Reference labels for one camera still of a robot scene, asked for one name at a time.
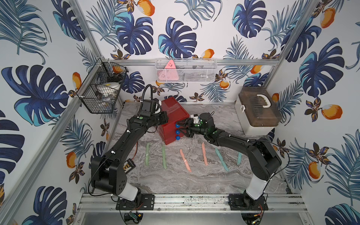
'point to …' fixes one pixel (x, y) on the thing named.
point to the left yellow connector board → (129, 165)
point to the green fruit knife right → (164, 161)
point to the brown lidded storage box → (258, 113)
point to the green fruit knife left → (147, 153)
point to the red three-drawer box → (169, 131)
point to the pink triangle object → (169, 73)
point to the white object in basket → (109, 89)
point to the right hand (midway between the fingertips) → (176, 125)
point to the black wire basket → (103, 70)
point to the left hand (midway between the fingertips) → (168, 114)
